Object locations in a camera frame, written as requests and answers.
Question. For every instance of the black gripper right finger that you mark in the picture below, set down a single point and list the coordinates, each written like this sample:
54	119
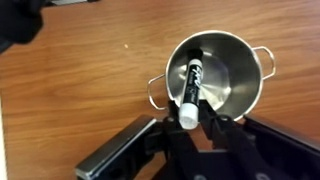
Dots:
225	134

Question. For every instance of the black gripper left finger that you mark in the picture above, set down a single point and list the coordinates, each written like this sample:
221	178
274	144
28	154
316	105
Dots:
180	150

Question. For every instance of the black and white marker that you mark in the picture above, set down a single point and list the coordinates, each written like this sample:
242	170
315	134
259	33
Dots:
189	108

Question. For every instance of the silver metal pot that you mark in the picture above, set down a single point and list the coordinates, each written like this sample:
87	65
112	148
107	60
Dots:
233	71

